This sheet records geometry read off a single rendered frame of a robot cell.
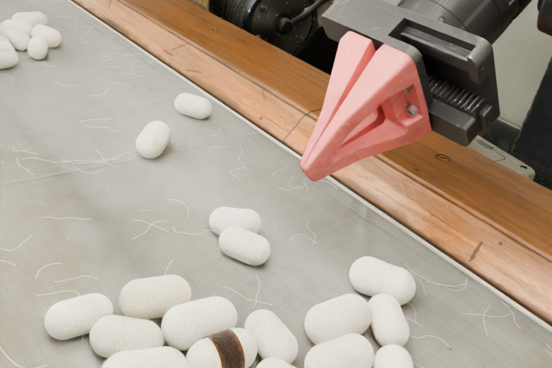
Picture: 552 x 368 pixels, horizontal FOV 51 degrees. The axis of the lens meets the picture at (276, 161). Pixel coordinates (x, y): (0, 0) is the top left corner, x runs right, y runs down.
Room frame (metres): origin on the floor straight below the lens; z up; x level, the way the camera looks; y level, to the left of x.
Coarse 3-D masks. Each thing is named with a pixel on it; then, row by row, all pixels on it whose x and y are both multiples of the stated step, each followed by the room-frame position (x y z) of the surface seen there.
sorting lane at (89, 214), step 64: (0, 0) 0.68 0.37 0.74; (64, 0) 0.73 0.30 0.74; (64, 64) 0.52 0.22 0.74; (128, 64) 0.55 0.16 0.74; (0, 128) 0.37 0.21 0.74; (64, 128) 0.39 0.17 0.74; (128, 128) 0.41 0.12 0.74; (192, 128) 0.43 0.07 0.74; (256, 128) 0.45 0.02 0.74; (0, 192) 0.29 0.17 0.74; (64, 192) 0.31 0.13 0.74; (128, 192) 0.32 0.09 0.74; (192, 192) 0.33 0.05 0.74; (256, 192) 0.35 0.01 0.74; (320, 192) 0.36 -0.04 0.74; (0, 256) 0.24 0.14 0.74; (64, 256) 0.25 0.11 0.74; (128, 256) 0.26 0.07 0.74; (192, 256) 0.27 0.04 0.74; (320, 256) 0.29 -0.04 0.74; (384, 256) 0.30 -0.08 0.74; (0, 320) 0.19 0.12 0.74; (448, 320) 0.25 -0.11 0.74; (512, 320) 0.26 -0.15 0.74
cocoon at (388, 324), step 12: (372, 300) 0.24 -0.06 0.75; (384, 300) 0.24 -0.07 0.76; (396, 300) 0.24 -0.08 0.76; (372, 312) 0.23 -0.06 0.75; (384, 312) 0.23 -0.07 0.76; (396, 312) 0.23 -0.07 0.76; (372, 324) 0.23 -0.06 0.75; (384, 324) 0.22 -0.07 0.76; (396, 324) 0.22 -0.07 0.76; (384, 336) 0.22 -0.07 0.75; (396, 336) 0.22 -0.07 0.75; (408, 336) 0.22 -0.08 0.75
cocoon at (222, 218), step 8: (224, 208) 0.29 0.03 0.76; (232, 208) 0.30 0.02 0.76; (216, 216) 0.29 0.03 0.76; (224, 216) 0.29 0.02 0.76; (232, 216) 0.29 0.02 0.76; (240, 216) 0.29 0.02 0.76; (248, 216) 0.29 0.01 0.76; (256, 216) 0.29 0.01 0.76; (216, 224) 0.29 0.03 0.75; (224, 224) 0.29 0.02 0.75; (232, 224) 0.29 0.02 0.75; (240, 224) 0.29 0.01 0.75; (248, 224) 0.29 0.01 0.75; (256, 224) 0.29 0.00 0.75; (216, 232) 0.29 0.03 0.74; (256, 232) 0.29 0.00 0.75
